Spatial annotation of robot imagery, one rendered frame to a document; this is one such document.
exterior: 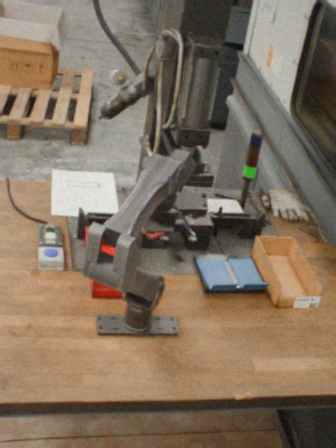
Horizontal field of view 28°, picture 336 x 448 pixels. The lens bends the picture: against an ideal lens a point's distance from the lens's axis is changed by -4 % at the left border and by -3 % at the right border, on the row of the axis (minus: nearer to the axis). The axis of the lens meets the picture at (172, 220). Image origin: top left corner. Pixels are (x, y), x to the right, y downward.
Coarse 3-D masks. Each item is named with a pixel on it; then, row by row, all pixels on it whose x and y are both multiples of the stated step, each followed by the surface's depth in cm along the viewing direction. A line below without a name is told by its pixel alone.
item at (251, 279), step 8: (232, 264) 192; (240, 264) 193; (248, 264) 194; (240, 272) 189; (248, 272) 190; (256, 272) 191; (240, 280) 186; (248, 280) 187; (256, 280) 187; (248, 288) 183; (256, 288) 184; (264, 288) 185
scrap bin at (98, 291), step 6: (102, 246) 194; (108, 246) 194; (108, 252) 192; (114, 252) 192; (90, 282) 177; (96, 282) 179; (96, 288) 172; (102, 288) 173; (108, 288) 173; (96, 294) 173; (102, 294) 173; (108, 294) 173; (114, 294) 174; (120, 294) 174
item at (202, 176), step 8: (168, 136) 198; (168, 144) 194; (168, 152) 193; (192, 152) 188; (200, 152) 191; (200, 160) 187; (200, 168) 186; (208, 168) 193; (192, 176) 188; (200, 176) 188; (208, 176) 189; (192, 184) 189; (200, 184) 189; (208, 184) 190
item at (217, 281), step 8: (200, 264) 190; (208, 264) 191; (216, 264) 191; (208, 272) 187; (216, 272) 188; (224, 272) 188; (208, 280) 184; (216, 280) 184; (224, 280) 185; (216, 288) 180; (224, 288) 181; (232, 288) 182
